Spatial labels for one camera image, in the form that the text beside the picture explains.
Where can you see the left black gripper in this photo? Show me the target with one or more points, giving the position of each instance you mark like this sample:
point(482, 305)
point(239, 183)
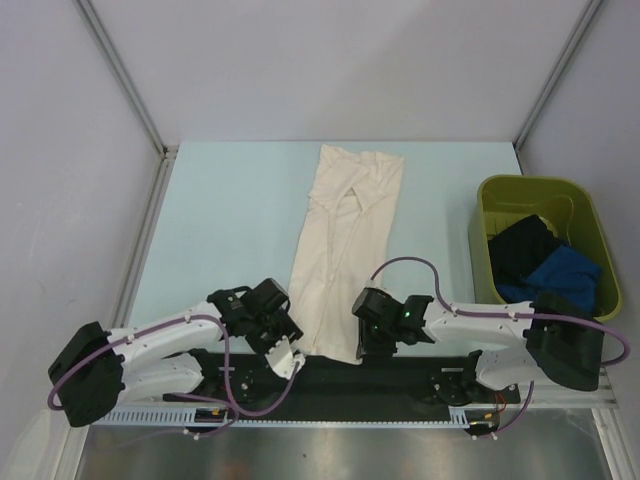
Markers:
point(285, 327)

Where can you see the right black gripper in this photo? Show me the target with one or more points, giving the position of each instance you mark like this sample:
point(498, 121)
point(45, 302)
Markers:
point(369, 348)

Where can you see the cream white t shirt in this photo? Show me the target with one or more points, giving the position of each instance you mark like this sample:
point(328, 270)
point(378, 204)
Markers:
point(351, 209)

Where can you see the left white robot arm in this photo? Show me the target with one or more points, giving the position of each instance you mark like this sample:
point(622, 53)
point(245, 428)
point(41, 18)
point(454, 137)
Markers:
point(185, 357)

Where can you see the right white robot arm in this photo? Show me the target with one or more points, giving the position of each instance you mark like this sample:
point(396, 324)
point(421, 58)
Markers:
point(521, 342)

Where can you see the black t shirt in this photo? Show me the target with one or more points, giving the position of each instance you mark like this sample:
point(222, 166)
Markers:
point(521, 249)

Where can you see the blue t shirt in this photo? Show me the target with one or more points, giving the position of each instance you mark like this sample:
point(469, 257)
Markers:
point(565, 273)

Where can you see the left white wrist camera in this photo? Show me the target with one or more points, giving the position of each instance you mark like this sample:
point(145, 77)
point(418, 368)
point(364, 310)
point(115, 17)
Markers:
point(282, 359)

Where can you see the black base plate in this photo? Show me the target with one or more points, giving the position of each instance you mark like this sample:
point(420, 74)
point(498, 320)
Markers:
point(398, 389)

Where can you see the white slotted cable duct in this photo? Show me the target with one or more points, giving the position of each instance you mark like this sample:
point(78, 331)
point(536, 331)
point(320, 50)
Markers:
point(185, 417)

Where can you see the left aluminium corner post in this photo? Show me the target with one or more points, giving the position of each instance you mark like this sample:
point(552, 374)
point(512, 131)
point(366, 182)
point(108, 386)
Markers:
point(111, 56)

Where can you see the aluminium corner post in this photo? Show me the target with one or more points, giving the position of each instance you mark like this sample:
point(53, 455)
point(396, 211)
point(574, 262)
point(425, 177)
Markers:
point(111, 56)
point(579, 32)

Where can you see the right aluminium corner post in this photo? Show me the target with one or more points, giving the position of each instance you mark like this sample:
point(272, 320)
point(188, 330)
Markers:
point(579, 32)

